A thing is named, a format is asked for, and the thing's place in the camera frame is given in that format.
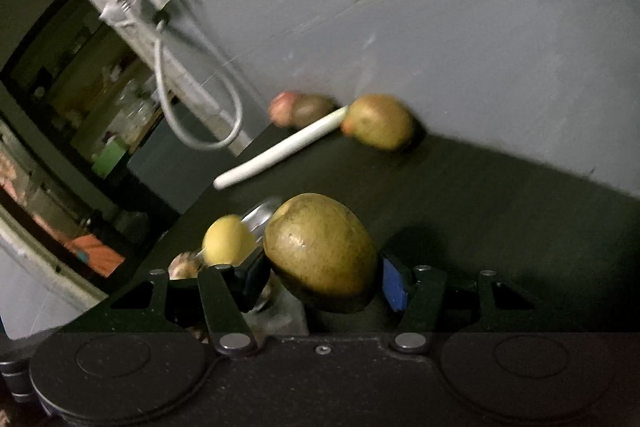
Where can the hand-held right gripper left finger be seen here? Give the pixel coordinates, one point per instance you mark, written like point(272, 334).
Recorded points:
point(252, 283)

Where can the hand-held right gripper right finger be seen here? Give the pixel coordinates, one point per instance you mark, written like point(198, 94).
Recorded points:
point(395, 287)

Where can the round yellow citrus fruit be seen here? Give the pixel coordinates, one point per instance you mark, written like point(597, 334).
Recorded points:
point(227, 239)

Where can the rectangular metal tray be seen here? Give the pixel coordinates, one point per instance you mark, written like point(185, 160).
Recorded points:
point(260, 216)

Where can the large striped round fruit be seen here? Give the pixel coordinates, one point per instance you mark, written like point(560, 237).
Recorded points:
point(182, 268)

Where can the olive green-brown pear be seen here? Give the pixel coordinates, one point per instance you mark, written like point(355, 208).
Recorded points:
point(320, 252)

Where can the white cylindrical stick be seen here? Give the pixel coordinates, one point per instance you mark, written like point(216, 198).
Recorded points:
point(280, 147)

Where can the grey cabinet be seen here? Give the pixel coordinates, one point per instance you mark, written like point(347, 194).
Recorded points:
point(160, 172)

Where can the yellow-green pear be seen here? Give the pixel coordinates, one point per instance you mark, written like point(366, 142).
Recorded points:
point(380, 122)

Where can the red round fruit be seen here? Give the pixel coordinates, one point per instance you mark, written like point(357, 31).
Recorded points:
point(283, 108)

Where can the dark brown oval fruit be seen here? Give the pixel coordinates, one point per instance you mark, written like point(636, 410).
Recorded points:
point(314, 109)

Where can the green box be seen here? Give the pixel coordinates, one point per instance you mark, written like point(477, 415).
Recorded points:
point(107, 159)

